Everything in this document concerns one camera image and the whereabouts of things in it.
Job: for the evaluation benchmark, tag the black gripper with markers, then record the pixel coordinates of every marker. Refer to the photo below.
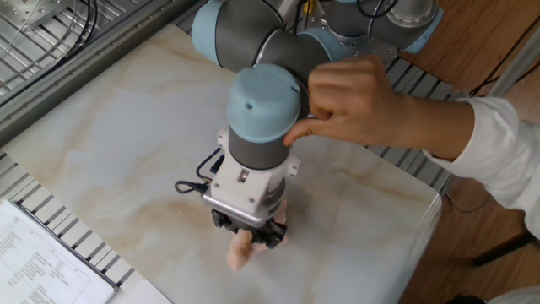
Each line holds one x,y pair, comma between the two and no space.
249,229

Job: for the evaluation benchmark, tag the pink fluffy cloth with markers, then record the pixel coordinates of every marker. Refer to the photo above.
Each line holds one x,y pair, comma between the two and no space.
240,253

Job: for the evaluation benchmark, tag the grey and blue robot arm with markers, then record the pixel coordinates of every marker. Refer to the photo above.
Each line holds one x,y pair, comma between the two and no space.
261,105

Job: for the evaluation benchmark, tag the person's bare hand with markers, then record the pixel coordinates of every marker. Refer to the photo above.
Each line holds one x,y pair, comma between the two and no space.
354,101

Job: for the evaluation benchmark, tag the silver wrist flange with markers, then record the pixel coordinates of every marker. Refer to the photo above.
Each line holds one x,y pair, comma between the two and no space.
275,196

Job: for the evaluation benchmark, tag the marble pattern slab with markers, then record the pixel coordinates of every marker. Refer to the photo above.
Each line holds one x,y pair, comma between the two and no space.
105,126

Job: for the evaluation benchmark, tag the printed paper stack with table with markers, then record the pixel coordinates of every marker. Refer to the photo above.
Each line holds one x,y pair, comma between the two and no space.
34,262

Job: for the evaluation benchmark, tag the yellow plastic clip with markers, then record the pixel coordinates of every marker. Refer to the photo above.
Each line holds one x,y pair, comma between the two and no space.
309,6

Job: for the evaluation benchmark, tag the person's arm white sleeve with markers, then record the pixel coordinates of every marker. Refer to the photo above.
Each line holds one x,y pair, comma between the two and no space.
485,148

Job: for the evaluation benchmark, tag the perforated silver metal plate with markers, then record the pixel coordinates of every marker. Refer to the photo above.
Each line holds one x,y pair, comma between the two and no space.
29,12

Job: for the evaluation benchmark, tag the white wrist mount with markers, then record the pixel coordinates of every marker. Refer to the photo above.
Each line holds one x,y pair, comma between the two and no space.
244,186

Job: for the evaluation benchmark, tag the grey aluminium profile rail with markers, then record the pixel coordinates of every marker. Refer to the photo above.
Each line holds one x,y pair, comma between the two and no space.
84,72

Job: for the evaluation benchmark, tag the aluminium frame post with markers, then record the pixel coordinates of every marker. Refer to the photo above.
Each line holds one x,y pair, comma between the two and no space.
512,67

